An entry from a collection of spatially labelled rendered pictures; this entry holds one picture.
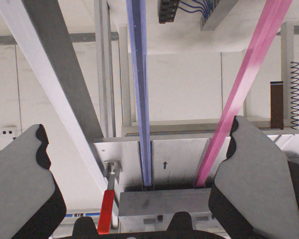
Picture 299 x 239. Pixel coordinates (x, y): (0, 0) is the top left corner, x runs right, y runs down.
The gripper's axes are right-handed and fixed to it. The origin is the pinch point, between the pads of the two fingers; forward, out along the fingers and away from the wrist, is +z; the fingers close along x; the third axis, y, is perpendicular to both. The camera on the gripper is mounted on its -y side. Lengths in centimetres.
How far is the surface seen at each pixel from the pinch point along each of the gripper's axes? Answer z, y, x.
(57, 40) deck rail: 7.1, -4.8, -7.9
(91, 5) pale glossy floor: 163, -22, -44
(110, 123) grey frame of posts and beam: 32.1, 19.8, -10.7
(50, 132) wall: 153, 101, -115
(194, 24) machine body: 61, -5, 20
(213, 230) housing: 10.0, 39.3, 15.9
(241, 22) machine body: 61, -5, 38
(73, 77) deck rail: 8.4, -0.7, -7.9
